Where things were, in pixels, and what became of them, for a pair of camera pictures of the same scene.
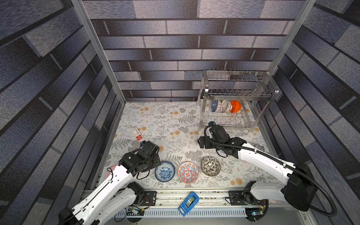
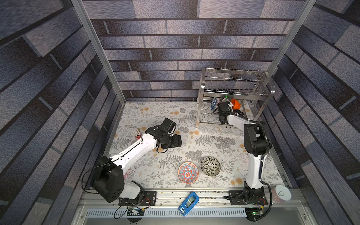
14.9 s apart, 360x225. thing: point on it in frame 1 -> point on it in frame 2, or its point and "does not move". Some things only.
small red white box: x=137 y=134 does not move
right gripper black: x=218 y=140 -> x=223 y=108
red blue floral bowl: x=188 y=172 does not move
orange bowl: x=236 y=107 does not move
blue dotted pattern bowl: x=214 y=105 does not move
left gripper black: x=158 y=161 -> x=177 y=142
